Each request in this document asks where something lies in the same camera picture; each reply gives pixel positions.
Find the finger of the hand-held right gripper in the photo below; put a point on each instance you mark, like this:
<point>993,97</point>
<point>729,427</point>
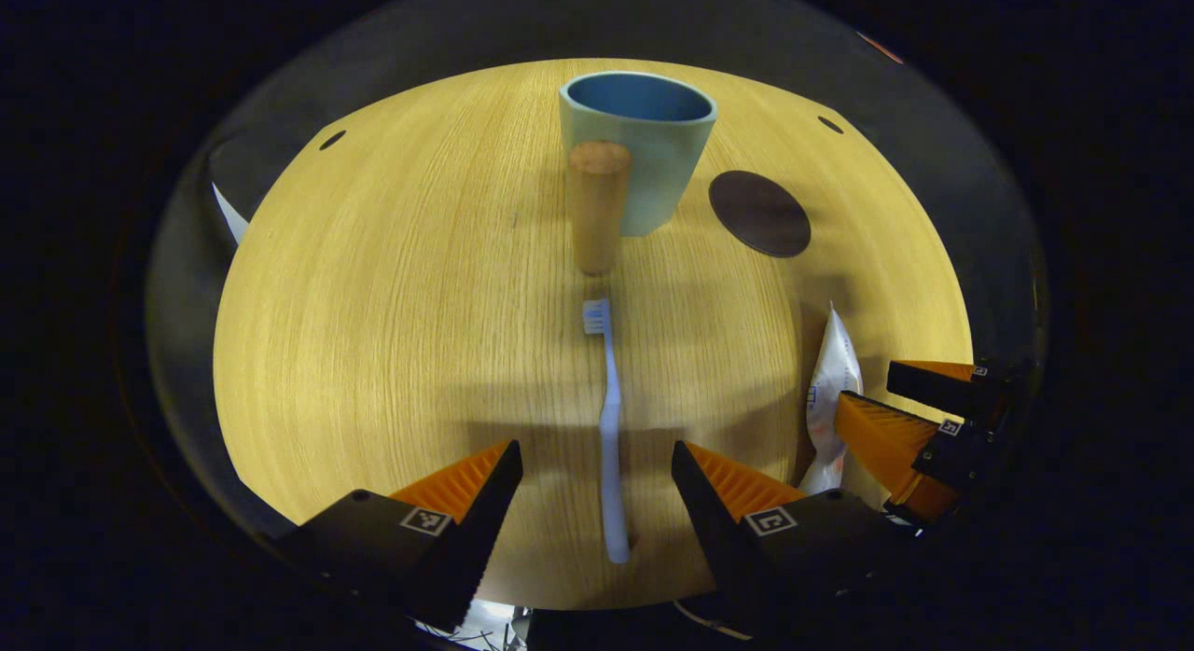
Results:
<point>942,385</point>
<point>895,446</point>

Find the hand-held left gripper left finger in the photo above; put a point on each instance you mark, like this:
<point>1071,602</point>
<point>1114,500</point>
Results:
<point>471,525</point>

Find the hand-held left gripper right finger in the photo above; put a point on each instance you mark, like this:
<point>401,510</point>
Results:
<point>718,530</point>

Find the white toothpaste tube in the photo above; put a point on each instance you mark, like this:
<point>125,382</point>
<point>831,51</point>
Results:
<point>833,380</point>

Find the light blue toothbrush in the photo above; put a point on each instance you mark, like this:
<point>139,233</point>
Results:
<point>611,427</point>

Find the dark brown round coaster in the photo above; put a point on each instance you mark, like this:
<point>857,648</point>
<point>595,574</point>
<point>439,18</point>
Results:
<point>760,214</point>

